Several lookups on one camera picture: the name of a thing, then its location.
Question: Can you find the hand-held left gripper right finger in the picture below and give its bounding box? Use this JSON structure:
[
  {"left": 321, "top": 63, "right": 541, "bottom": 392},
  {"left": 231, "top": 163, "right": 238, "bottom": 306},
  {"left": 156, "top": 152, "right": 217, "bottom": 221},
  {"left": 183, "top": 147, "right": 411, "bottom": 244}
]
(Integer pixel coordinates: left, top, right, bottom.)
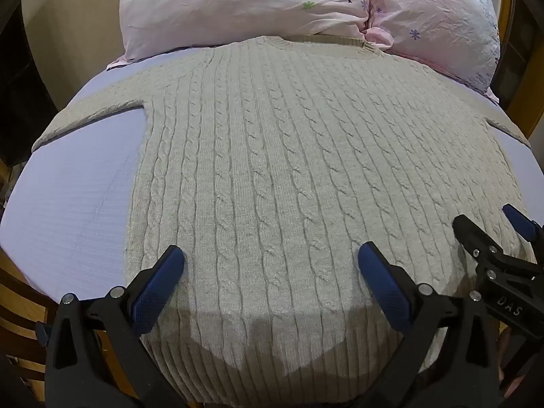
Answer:
[{"left": 358, "top": 241, "right": 503, "bottom": 408}]

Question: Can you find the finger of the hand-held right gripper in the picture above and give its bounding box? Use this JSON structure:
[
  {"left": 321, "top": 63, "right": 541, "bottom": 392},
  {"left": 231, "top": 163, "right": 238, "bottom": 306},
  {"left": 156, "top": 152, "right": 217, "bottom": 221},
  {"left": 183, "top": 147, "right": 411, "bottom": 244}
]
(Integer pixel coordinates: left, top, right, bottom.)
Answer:
[
  {"left": 502, "top": 204, "right": 544, "bottom": 245},
  {"left": 452, "top": 215, "right": 504, "bottom": 269}
]

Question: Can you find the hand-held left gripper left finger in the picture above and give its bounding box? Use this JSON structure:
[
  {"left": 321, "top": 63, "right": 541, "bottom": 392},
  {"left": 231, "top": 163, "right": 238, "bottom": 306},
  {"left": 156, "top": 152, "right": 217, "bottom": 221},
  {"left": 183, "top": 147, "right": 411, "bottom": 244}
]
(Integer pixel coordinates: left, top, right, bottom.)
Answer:
[{"left": 44, "top": 245, "right": 186, "bottom": 408}]

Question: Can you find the cream cable-knit sweater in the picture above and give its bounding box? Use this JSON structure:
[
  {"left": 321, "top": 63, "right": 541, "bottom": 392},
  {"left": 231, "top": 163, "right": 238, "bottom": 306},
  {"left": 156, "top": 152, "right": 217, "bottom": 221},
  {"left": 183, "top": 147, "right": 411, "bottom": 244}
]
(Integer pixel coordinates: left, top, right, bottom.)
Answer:
[{"left": 32, "top": 36, "right": 537, "bottom": 404}]

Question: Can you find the lavender bed sheet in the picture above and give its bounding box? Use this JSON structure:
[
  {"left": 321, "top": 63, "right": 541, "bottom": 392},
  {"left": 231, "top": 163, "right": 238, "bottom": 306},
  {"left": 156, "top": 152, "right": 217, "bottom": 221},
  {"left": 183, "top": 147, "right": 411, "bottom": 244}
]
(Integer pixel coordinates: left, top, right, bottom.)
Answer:
[{"left": 0, "top": 46, "right": 544, "bottom": 303}]

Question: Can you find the wooden headboard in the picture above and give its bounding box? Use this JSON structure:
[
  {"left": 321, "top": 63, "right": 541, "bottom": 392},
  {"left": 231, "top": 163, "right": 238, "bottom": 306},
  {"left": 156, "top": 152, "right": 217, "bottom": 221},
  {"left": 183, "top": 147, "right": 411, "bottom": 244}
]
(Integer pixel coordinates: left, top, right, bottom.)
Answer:
[{"left": 489, "top": 0, "right": 544, "bottom": 147}]

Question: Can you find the pink floral pillow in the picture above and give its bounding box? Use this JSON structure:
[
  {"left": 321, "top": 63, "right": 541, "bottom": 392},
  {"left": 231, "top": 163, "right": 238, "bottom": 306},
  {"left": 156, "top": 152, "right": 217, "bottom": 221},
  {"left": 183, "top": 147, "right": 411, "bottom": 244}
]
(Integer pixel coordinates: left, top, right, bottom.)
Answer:
[
  {"left": 369, "top": 0, "right": 502, "bottom": 103},
  {"left": 106, "top": 0, "right": 375, "bottom": 71}
]

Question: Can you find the wooden bed side rail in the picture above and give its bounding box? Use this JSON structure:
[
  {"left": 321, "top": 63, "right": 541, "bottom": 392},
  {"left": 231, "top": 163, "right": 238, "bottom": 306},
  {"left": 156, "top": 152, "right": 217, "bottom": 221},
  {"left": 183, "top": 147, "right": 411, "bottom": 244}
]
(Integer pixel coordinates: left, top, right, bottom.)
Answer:
[{"left": 0, "top": 247, "right": 128, "bottom": 408}]

